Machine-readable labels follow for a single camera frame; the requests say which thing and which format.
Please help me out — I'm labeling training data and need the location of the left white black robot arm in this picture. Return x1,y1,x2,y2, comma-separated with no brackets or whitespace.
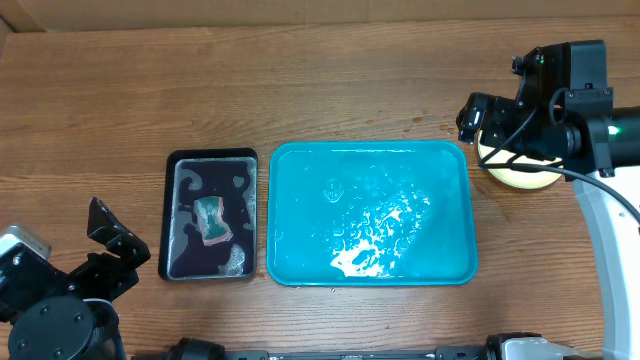
1,197,151,360

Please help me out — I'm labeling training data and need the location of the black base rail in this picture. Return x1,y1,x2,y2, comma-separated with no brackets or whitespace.
130,332,576,360

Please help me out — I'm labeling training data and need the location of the pink sponge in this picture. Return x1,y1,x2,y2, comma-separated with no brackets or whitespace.
194,196,232,246

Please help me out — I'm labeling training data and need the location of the teal plastic tray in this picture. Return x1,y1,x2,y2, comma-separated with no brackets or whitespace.
266,140,479,287

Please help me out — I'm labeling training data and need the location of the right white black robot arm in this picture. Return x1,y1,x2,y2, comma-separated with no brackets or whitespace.
456,87,639,359

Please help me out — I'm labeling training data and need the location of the black water tray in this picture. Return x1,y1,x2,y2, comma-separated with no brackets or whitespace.
158,148,258,282

